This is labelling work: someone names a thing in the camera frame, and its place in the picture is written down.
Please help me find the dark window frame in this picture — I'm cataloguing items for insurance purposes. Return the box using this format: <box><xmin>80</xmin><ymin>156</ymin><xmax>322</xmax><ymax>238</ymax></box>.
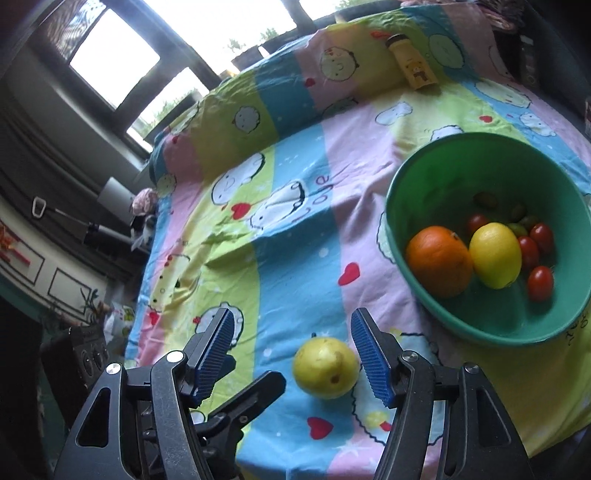
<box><xmin>31</xmin><ymin>0</ymin><xmax>400</xmax><ymax>158</ymax></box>

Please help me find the pink crumpled cloth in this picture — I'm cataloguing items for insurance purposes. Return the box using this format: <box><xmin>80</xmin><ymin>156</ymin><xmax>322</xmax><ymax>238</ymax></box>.
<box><xmin>130</xmin><ymin>188</ymin><xmax>158</xmax><ymax>217</ymax></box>

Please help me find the black plant pot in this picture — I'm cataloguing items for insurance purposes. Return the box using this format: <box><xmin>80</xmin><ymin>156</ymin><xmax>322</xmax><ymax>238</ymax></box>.
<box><xmin>231</xmin><ymin>45</ymin><xmax>263</xmax><ymax>71</ymax></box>

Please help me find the orange fruit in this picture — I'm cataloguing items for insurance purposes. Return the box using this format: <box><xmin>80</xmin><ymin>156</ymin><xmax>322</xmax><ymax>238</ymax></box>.
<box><xmin>405</xmin><ymin>226</ymin><xmax>474</xmax><ymax>298</ymax></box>

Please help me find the colourful cartoon bed sheet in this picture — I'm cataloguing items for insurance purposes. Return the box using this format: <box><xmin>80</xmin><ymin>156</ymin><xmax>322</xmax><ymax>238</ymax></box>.
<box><xmin>125</xmin><ymin>4</ymin><xmax>590</xmax><ymax>455</ymax></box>

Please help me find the red cherry tomato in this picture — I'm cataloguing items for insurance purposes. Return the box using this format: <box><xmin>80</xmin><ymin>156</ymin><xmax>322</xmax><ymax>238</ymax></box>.
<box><xmin>527</xmin><ymin>266</ymin><xmax>554</xmax><ymax>302</ymax></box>
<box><xmin>529</xmin><ymin>222</ymin><xmax>555</xmax><ymax>255</ymax></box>

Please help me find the white lamp shade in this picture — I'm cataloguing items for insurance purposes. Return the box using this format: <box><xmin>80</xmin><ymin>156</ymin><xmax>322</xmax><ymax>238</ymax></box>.
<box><xmin>97</xmin><ymin>177</ymin><xmax>135</xmax><ymax>216</ymax></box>

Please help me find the small green olive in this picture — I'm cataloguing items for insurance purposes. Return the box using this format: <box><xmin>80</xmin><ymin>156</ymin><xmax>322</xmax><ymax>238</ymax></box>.
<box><xmin>507</xmin><ymin>223</ymin><xmax>529</xmax><ymax>238</ymax></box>

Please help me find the dark grey sofa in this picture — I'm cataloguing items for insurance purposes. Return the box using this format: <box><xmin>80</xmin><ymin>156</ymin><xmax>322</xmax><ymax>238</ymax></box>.
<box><xmin>495</xmin><ymin>1</ymin><xmax>590</xmax><ymax>133</ymax></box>

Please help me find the pile of patterned clothes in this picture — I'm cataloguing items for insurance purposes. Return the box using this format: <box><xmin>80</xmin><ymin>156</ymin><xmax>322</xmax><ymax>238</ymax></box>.
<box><xmin>401</xmin><ymin>0</ymin><xmax>523</xmax><ymax>33</ymax></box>

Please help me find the yellow bear bottle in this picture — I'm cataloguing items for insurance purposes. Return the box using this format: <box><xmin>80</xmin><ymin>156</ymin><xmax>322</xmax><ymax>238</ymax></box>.
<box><xmin>386</xmin><ymin>34</ymin><xmax>439</xmax><ymax>90</ymax></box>

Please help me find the green olive fruit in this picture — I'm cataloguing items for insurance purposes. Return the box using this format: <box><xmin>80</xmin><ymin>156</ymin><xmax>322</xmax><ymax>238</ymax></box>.
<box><xmin>473</xmin><ymin>191</ymin><xmax>499</xmax><ymax>210</ymax></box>

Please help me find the green plastic bowl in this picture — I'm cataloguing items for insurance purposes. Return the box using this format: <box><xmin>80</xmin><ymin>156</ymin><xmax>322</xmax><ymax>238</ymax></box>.
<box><xmin>386</xmin><ymin>133</ymin><xmax>590</xmax><ymax>347</ymax></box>

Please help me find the yellow pear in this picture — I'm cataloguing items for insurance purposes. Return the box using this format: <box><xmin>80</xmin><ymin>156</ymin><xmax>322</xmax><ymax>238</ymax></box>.
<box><xmin>293</xmin><ymin>337</ymin><xmax>360</xmax><ymax>400</ymax></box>

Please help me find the dark jar by sofa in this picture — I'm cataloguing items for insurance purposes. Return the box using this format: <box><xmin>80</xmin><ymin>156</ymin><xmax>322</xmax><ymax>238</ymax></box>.
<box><xmin>520</xmin><ymin>35</ymin><xmax>539</xmax><ymax>90</ymax></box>

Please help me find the yellow lemon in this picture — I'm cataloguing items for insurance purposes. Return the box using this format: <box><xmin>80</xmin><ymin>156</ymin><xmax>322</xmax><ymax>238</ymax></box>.
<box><xmin>469</xmin><ymin>222</ymin><xmax>522</xmax><ymax>290</ymax></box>

